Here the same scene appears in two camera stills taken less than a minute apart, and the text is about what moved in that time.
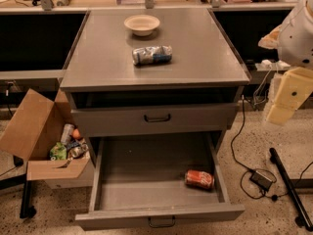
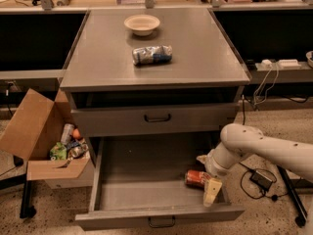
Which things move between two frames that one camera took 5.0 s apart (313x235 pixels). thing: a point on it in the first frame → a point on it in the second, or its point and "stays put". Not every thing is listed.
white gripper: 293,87 → 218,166
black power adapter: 260,179 stays put
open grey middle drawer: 140,181 stays put
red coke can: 200,179 stays put
